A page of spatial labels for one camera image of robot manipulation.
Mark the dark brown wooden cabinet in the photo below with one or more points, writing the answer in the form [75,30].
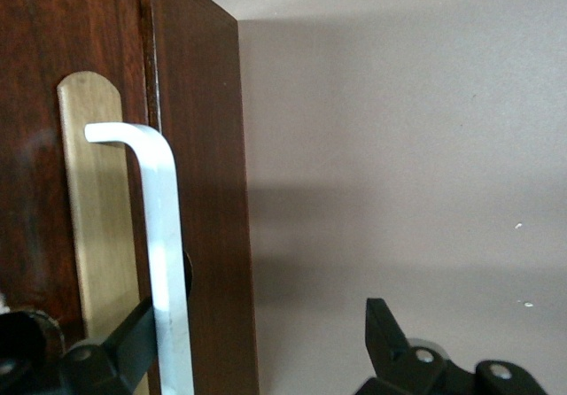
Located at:
[208,147]

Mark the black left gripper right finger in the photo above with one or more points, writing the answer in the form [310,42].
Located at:
[387,350]

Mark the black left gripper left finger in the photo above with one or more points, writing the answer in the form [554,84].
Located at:
[119,359]

